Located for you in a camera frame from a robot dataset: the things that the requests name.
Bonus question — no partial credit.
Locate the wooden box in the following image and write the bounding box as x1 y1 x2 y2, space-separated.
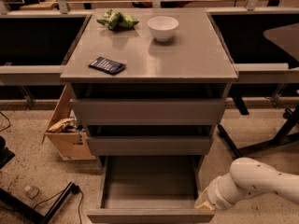
45 88 95 160

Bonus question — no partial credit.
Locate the clear plastic bottle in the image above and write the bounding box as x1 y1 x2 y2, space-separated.
24 186 40 200

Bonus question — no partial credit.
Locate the black stand leg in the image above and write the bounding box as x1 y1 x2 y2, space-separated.
0 181 81 224
218 105 299 158

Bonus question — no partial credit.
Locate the grey drawer cabinet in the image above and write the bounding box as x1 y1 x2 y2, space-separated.
60 7 239 170

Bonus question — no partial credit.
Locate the black stand leg left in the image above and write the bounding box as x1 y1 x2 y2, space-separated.
0 181 81 224

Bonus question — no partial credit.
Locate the white bowl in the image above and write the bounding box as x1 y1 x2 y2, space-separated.
148 16 178 42

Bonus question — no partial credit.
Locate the grey middle drawer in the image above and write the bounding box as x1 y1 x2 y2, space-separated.
87 125 214 156

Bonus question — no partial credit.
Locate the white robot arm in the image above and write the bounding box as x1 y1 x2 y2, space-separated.
194 158 299 212

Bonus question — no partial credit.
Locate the black cable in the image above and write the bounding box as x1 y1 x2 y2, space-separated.
31 189 85 224

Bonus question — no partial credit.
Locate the black stand leg right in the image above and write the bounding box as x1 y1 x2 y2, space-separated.
218 105 299 158

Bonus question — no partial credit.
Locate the grey drawer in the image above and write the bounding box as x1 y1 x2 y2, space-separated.
87 125 214 156
69 83 226 126
87 156 215 224

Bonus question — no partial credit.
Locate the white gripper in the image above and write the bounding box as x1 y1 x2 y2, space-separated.
194 176 234 212

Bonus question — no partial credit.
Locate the grey bottom drawer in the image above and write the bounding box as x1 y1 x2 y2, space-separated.
87 156 215 224

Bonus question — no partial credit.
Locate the dark blue snack packet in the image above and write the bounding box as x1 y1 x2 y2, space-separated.
89 57 126 75

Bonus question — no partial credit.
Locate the crumpled brown paper bag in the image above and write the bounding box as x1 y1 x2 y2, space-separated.
48 118 74 133

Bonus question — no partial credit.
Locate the grey top drawer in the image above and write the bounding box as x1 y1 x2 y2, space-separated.
69 83 226 126

